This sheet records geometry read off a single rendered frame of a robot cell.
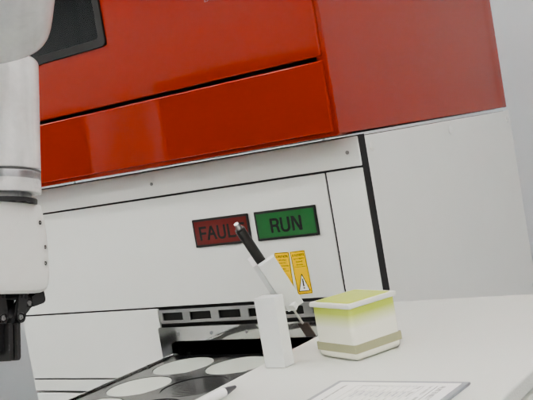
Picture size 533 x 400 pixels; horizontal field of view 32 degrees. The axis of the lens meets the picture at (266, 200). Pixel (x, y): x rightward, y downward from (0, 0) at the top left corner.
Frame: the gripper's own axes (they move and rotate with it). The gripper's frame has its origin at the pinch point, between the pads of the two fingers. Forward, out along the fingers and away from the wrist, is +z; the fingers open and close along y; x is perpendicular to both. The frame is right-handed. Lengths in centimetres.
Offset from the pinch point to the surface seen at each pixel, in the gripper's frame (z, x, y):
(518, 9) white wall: -86, -4, -193
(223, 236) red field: -15, -12, -56
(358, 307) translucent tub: -1.7, 29.0, -26.5
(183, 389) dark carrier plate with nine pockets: 8.8, -7.1, -38.0
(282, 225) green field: -15, 0, -56
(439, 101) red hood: -38, 15, -86
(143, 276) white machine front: -9, -32, -57
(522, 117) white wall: -55, -8, -200
